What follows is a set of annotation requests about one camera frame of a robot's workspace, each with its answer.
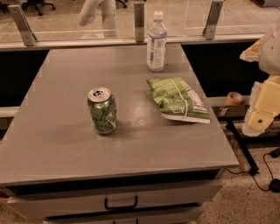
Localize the black table leg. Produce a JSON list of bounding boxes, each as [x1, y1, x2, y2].
[[226, 119, 259, 176]]

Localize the upper grey drawer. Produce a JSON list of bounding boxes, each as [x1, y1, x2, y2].
[[8, 179, 222, 218]]

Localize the left metal bracket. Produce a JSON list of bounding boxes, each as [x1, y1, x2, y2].
[[8, 4, 37, 46]]

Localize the black upper drawer handle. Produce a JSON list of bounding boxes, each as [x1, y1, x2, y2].
[[104, 196, 138, 211]]

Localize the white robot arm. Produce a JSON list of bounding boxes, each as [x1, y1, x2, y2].
[[240, 18, 280, 137]]

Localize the metal window rail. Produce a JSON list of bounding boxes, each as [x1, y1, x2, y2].
[[0, 32, 264, 52]]

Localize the green chip bag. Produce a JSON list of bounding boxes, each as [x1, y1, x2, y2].
[[147, 77, 210, 124]]

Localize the green soda can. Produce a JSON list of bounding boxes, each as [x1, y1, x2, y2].
[[87, 87, 116, 135]]

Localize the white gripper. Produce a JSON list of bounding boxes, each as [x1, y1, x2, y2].
[[240, 38, 280, 137]]

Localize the metal bracket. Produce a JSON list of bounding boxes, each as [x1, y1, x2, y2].
[[8, 4, 37, 46], [134, 3, 144, 43], [203, 0, 224, 40]]

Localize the right metal bracket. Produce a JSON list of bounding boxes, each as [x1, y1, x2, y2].
[[203, 0, 224, 40]]

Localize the grey drawer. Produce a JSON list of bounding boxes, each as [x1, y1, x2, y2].
[[8, 179, 222, 218], [43, 206, 203, 224]]

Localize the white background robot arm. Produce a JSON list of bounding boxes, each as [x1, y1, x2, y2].
[[78, 0, 119, 38]]

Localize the black floor cable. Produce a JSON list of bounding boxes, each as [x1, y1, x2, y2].
[[227, 147, 280, 193]]

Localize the middle metal bracket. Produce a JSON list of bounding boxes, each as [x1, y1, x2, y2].
[[134, 3, 144, 43]]

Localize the black office chair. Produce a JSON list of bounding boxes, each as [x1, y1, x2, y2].
[[21, 0, 56, 16]]

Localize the clear plastic water bottle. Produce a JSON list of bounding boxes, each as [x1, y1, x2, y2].
[[147, 11, 167, 72]]

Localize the lower grey drawer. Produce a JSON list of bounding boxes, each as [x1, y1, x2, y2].
[[43, 206, 203, 224]]

